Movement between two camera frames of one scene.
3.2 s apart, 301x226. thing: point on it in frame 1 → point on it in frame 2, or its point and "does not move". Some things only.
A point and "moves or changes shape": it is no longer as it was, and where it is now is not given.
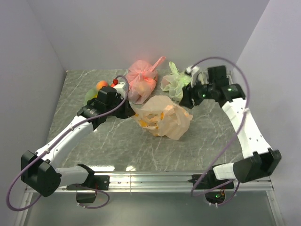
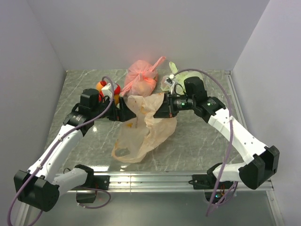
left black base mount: (92, 182) does not move
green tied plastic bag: (174, 83) does not move
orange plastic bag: (162, 117) moves or changes shape
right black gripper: (189, 93) → (164, 110)
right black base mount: (209, 180) does not move
